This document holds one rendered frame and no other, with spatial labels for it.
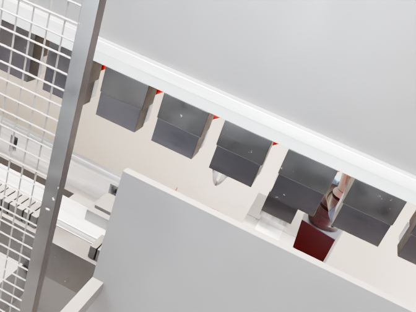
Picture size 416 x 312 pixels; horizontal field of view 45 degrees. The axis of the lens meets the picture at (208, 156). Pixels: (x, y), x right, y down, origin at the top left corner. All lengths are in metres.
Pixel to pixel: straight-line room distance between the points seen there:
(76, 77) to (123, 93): 0.83
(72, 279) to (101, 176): 0.44
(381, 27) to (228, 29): 0.34
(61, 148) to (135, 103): 0.79
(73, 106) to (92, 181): 1.01
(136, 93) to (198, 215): 0.61
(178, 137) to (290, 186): 0.36
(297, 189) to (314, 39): 0.49
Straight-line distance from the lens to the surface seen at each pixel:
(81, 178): 1.75
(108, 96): 1.57
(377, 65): 1.16
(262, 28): 1.17
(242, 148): 1.45
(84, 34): 0.70
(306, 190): 1.46
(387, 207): 1.46
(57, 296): 2.05
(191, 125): 1.48
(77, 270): 1.36
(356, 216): 1.48
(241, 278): 1.06
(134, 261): 1.14
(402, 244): 1.54
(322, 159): 1.42
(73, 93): 0.73
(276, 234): 1.67
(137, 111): 1.54
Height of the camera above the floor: 1.88
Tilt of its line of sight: 27 degrees down
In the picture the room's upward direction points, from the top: 20 degrees clockwise
